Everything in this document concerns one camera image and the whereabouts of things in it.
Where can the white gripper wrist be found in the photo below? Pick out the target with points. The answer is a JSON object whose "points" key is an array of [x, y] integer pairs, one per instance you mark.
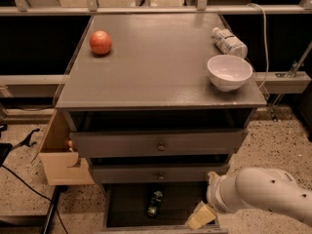
{"points": [[214, 192]]}

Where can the green soda can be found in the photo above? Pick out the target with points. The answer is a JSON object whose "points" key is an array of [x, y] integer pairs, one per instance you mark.
{"points": [[155, 203]]}

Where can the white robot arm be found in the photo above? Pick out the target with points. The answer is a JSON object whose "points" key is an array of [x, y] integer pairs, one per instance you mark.
{"points": [[270, 190]]}

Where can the grey top drawer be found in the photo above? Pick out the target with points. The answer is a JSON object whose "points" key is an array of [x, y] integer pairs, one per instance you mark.
{"points": [[153, 144]]}

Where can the grey open bottom drawer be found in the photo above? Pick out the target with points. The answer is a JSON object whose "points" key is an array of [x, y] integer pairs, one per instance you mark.
{"points": [[126, 206]]}

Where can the grey wooden drawer cabinet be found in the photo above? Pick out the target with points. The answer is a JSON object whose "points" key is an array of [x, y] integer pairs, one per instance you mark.
{"points": [[155, 79]]}

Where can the grey middle drawer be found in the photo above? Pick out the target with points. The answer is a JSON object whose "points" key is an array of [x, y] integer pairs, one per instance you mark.
{"points": [[156, 173]]}

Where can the white ceramic bowl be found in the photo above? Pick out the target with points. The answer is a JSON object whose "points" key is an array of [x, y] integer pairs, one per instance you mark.
{"points": [[228, 73]]}

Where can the clear plastic water bottle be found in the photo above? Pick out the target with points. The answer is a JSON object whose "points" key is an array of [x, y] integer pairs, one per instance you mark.
{"points": [[229, 44]]}

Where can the light wooden side box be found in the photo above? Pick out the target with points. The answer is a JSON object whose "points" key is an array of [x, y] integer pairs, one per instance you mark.
{"points": [[61, 162]]}

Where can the red apple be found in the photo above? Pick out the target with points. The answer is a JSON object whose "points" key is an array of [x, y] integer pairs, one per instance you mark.
{"points": [[100, 42]]}

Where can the black clamp tool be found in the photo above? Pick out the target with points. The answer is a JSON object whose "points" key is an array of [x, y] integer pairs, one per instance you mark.
{"points": [[27, 141]]}

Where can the metal railing frame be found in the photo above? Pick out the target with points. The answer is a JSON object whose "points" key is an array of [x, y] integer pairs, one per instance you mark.
{"points": [[156, 7]]}

